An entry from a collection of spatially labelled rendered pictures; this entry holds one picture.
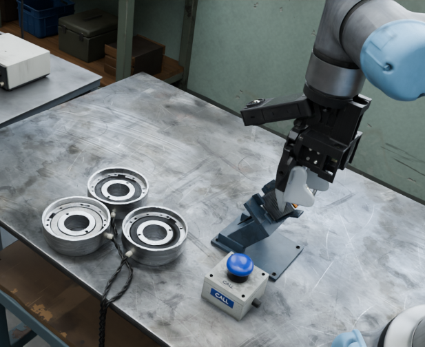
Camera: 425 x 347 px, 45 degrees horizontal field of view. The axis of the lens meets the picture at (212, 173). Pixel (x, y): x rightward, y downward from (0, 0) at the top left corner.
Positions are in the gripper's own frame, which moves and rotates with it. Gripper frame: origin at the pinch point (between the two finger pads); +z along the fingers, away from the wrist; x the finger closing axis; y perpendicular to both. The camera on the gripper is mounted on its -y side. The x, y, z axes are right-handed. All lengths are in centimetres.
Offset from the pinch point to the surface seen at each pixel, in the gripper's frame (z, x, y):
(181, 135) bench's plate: 12.1, 18.3, -32.9
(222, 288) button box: 7.8, -15.4, 0.1
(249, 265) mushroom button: 4.7, -11.8, 1.8
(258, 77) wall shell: 58, 150, -81
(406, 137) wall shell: 56, 149, -6
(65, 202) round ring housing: 8.8, -17.0, -30.1
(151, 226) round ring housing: 9.7, -10.8, -16.8
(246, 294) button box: 7.6, -14.1, 3.5
